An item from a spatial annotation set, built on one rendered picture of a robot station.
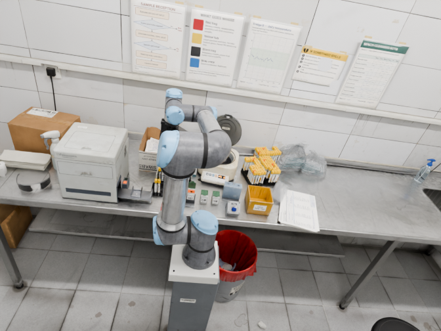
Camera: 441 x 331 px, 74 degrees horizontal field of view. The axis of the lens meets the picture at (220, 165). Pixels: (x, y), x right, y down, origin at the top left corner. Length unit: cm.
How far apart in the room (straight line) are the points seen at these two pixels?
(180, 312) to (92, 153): 86
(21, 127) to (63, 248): 105
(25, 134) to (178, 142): 127
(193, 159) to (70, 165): 80
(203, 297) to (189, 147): 81
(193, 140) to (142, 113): 117
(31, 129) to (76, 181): 50
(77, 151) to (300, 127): 141
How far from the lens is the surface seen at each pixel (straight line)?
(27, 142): 204
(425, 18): 215
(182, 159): 89
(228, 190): 167
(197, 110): 128
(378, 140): 240
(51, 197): 174
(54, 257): 260
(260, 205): 163
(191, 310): 158
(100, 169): 152
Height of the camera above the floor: 202
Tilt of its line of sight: 36 degrees down
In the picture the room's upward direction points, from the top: 12 degrees clockwise
